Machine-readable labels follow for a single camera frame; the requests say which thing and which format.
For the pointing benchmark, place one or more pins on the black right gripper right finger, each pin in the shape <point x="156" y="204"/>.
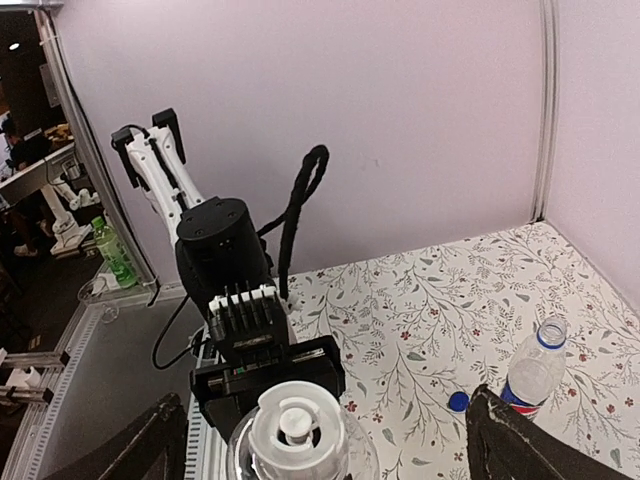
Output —
<point x="503" y="444"/>

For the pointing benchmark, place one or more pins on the left wrist camera on white mount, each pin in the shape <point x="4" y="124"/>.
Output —
<point x="251" y="327"/>

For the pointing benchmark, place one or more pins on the blue bottle cap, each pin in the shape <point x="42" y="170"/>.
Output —
<point x="458" y="401"/>

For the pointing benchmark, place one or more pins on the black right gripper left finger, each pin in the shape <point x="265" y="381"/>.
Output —
<point x="152" y="446"/>

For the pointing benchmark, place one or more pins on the floral patterned table mat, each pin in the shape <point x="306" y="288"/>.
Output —
<point x="414" y="328"/>

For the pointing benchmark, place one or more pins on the aluminium corner post left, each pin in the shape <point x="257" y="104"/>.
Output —
<point x="549" y="114"/>

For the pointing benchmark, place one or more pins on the clear plastic cup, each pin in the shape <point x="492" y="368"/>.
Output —
<point x="94" y="294"/>

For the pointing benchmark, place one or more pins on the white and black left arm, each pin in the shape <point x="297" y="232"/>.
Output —
<point x="234" y="273"/>

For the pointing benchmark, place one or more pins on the green tea bottle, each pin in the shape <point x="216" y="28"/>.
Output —
<point x="113" y="253"/>

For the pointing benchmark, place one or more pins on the white bottle cap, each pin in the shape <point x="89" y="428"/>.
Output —
<point x="298" y="432"/>

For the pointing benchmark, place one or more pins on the clear Pepsi plastic bottle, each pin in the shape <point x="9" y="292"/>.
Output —
<point x="536" y="369"/>

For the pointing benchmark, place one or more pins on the person in black shirt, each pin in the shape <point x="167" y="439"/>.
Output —
<point x="28" y="202"/>

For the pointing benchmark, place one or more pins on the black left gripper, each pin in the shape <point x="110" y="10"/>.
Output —
<point x="226" y="394"/>

